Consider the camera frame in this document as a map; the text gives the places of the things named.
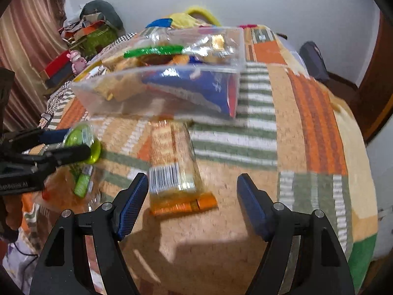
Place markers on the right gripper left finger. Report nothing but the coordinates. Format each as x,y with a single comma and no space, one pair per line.
63,266

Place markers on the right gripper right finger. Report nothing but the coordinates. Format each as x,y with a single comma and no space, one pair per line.
303,254

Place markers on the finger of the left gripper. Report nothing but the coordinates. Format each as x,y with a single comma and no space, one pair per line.
20,141
57,157

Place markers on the green jelly cup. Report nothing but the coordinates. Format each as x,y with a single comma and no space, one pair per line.
83,133

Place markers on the orange buns clear bag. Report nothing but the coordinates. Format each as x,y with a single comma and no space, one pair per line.
70,187

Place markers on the orange cracker pack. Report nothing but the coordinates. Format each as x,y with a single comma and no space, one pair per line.
175,185

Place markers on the clear plastic storage bin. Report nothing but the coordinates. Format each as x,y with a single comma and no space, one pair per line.
112,85

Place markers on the blue snack bag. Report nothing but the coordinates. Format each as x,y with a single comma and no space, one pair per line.
216,90

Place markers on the green snack packet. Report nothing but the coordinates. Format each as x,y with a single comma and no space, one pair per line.
154,50

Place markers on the patchwork striped bedspread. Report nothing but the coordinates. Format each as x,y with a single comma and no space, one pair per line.
294,138

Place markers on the red black box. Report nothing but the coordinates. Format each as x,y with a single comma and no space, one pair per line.
58,71

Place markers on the pink plush toy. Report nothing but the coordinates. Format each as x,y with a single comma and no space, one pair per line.
78,62

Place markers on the striped brown curtain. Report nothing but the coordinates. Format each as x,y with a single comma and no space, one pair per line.
29,42

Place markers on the clothes pile with green bag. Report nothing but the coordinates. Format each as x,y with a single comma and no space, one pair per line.
95,27

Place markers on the wooden door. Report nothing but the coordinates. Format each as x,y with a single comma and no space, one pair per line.
372,104

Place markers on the colourful yellow blanket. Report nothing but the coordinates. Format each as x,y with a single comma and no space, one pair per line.
194,16

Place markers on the grey backpack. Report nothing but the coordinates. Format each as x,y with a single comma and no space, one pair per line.
314,62

